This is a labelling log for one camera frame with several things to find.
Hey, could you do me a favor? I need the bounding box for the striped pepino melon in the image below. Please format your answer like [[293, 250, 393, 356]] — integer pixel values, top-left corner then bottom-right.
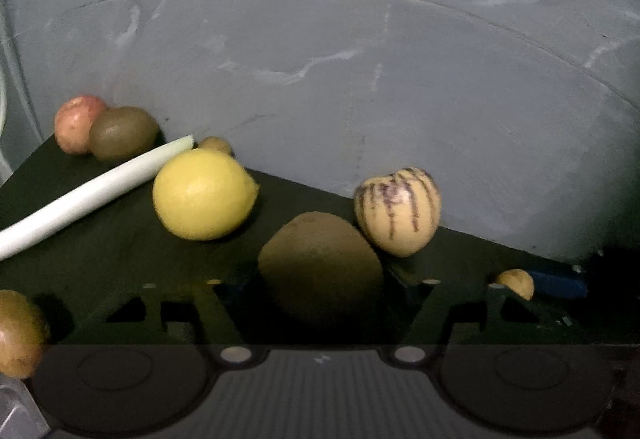
[[496, 269, 535, 300], [354, 167, 442, 258]]

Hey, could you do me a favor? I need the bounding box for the large brown kiwi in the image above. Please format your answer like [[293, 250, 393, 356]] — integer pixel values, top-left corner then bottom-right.
[[258, 211, 383, 299]]

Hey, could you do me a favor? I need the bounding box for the small tan longan fruit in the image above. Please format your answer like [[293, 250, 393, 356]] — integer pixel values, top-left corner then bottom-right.
[[198, 136, 233, 156]]

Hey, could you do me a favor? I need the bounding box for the brown kiwi near leek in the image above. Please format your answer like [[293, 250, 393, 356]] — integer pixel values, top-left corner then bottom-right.
[[0, 289, 47, 379]]

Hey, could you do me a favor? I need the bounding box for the yellow lemon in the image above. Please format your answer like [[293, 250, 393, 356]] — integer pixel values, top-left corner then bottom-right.
[[152, 148, 259, 241]]

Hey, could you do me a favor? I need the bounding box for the white leek stalk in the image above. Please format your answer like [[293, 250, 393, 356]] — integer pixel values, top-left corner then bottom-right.
[[1, 136, 194, 260]]

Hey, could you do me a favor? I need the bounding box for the dark green kiwi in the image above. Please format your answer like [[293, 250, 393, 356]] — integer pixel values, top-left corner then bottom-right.
[[89, 106, 160, 162]]

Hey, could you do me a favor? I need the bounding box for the pink red apple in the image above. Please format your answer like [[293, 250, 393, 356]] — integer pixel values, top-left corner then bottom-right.
[[54, 94, 108, 155]]

